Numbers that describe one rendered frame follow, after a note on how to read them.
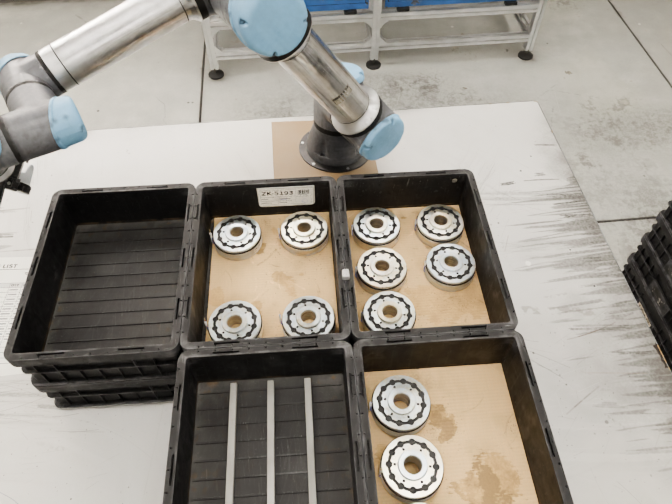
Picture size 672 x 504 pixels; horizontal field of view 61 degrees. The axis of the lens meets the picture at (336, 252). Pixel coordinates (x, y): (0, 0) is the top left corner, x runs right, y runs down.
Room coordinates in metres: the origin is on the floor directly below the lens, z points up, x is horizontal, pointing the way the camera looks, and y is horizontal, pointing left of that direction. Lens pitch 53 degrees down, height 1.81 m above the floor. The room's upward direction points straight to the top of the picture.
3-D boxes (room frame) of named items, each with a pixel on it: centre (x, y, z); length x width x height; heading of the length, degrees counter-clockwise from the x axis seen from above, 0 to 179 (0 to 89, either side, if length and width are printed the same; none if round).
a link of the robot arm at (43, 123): (0.70, 0.46, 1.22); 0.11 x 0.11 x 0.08; 32
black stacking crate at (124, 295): (0.64, 0.44, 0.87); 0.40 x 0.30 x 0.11; 4
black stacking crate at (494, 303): (0.68, -0.16, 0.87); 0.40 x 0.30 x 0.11; 4
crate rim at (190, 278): (0.66, 0.14, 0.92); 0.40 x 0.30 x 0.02; 4
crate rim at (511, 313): (0.68, -0.16, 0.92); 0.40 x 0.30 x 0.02; 4
